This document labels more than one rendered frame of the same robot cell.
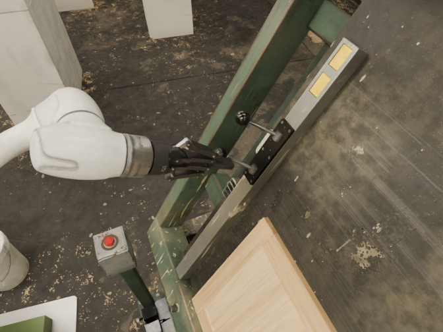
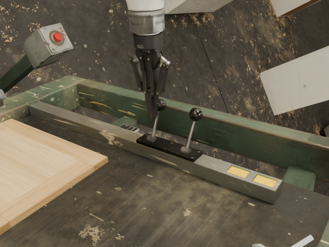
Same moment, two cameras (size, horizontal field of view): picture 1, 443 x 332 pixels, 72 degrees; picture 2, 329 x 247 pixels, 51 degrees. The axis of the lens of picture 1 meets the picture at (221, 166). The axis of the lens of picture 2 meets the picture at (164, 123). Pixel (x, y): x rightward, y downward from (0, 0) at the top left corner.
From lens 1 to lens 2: 0.29 m
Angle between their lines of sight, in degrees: 11
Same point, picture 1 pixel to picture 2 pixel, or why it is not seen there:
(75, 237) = (48, 21)
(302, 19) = (294, 158)
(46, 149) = not seen: outside the picture
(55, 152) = not seen: outside the picture
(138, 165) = (140, 22)
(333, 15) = (303, 181)
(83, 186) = (99, 23)
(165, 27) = (273, 85)
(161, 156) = (150, 42)
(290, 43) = (271, 154)
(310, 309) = (29, 202)
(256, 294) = (31, 163)
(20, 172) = not seen: outside the picture
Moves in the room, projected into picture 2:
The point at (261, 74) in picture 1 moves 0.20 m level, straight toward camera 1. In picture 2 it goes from (239, 135) to (196, 127)
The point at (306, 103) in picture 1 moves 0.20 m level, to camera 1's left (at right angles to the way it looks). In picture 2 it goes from (220, 166) to (204, 92)
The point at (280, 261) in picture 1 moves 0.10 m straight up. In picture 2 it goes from (69, 174) to (88, 169)
